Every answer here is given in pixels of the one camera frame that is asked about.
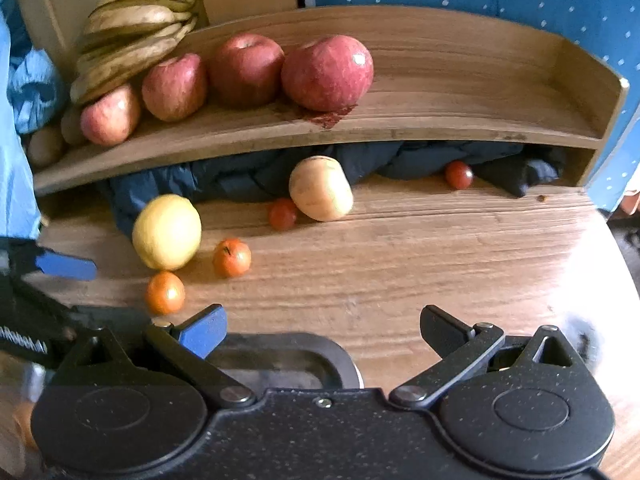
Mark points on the brown kiwi on shelf left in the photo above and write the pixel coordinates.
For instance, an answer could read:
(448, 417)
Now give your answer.
(46, 147)

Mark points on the yellow-green pear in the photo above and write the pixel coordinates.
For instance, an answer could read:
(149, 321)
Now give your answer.
(22, 416)

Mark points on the small orange mandarin back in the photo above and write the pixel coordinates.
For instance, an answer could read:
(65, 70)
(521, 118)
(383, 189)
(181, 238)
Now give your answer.
(232, 258)

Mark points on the blue plastic bag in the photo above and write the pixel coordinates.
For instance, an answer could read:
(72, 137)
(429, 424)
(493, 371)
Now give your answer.
(36, 90)

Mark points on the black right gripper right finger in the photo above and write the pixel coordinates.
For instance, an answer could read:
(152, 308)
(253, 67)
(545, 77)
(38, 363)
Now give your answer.
(463, 350)

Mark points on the brown kiwi on shelf right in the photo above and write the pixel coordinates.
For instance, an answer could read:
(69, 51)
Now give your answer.
(70, 127)

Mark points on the red cherry tomato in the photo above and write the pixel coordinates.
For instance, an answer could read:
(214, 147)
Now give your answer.
(283, 214)
(459, 175)

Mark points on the pale beige apple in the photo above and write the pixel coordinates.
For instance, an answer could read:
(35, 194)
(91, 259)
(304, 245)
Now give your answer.
(319, 188)

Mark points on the large yellow lemon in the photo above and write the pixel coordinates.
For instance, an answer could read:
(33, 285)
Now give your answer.
(167, 233)

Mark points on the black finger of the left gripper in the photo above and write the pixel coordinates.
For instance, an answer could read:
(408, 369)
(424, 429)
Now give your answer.
(116, 319)

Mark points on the light blue fabric cover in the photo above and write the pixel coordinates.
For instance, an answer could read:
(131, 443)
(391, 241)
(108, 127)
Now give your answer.
(20, 216)

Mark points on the wooden desk shelf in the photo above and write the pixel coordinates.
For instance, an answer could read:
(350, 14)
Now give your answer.
(439, 75)

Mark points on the red apple rightmost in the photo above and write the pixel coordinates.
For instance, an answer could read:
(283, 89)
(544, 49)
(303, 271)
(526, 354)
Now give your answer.
(328, 74)

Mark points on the bunch of ripe bananas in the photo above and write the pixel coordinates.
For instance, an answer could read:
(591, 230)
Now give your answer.
(122, 38)

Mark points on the small orange mandarin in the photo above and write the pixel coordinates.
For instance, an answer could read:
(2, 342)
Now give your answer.
(165, 294)
(232, 258)

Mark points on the brown kiwi on shelf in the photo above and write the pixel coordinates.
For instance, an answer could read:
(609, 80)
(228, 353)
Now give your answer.
(46, 147)
(70, 127)

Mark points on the dark blue crumpled cloth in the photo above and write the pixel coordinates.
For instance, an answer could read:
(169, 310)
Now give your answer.
(263, 176)

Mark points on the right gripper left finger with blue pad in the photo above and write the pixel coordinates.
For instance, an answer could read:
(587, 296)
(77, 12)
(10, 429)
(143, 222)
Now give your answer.
(183, 350)

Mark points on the pale red apple leftmost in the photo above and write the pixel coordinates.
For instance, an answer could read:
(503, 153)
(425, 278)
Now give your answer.
(112, 119)

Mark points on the small orange mandarin front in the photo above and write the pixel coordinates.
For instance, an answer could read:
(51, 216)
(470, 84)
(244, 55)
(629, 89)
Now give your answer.
(165, 294)

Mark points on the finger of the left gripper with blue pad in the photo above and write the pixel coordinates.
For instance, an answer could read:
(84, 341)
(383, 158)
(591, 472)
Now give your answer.
(65, 266)

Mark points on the metal baking tray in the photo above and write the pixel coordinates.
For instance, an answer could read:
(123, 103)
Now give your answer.
(262, 361)

